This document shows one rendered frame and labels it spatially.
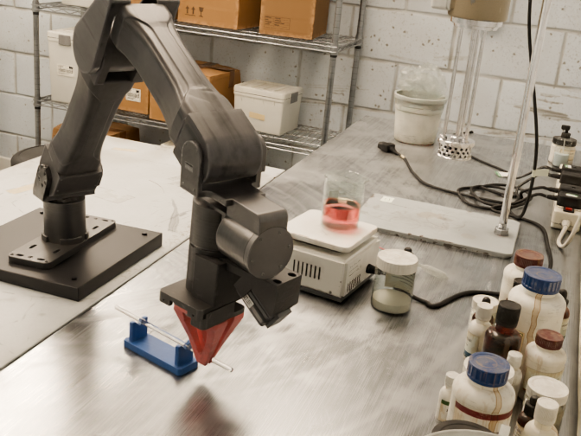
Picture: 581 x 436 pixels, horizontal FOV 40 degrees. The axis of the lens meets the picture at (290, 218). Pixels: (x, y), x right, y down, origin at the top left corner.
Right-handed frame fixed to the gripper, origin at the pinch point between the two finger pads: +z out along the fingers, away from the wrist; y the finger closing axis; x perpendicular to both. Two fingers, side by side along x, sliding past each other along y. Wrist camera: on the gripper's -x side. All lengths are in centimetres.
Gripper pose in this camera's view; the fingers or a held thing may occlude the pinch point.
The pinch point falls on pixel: (204, 356)
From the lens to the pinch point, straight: 94.1
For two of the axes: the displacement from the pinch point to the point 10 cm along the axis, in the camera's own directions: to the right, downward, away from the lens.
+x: -7.8, -3.1, 5.4
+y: 6.1, -2.2, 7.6
